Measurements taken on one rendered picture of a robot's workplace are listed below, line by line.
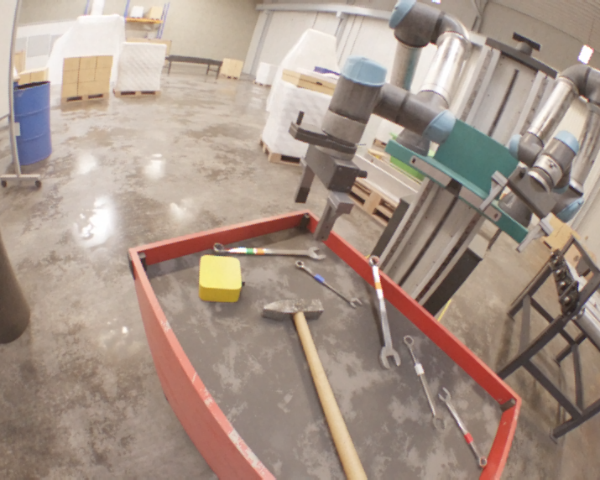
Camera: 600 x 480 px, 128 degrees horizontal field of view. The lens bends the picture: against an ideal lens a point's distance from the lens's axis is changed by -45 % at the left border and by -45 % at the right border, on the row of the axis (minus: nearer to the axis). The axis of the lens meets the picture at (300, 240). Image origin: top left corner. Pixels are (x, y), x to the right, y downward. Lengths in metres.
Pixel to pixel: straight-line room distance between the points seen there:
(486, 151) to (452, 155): 0.15
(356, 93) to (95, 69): 6.66
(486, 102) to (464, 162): 0.30
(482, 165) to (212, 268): 1.05
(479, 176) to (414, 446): 1.00
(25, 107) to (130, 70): 4.12
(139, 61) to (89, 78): 1.27
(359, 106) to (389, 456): 0.55
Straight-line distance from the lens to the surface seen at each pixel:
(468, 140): 1.21
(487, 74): 1.30
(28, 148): 3.64
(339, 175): 0.45
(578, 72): 1.08
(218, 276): 0.47
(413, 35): 0.87
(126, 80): 7.21
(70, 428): 1.43
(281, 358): 0.44
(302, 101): 3.56
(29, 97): 3.51
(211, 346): 0.43
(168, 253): 0.54
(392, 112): 0.55
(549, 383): 2.49
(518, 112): 1.30
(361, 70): 0.46
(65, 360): 1.55
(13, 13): 2.90
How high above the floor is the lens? 1.28
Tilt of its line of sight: 34 degrees down
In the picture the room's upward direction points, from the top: 21 degrees clockwise
